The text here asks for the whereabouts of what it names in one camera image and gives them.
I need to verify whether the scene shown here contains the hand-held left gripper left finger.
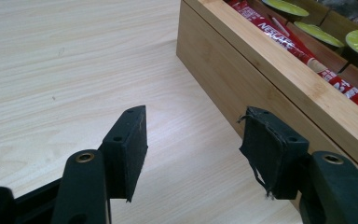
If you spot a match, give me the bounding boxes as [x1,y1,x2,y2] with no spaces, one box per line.
[100,105,149,203]

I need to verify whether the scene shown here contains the dark tea packets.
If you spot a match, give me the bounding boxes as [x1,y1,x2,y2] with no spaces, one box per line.
[318,0,358,30]

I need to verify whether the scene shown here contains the wooden tea box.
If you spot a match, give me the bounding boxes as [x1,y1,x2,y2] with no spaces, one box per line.
[175,0,358,213]

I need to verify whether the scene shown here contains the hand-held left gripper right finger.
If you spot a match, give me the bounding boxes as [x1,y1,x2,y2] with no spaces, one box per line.
[238,105,310,201]

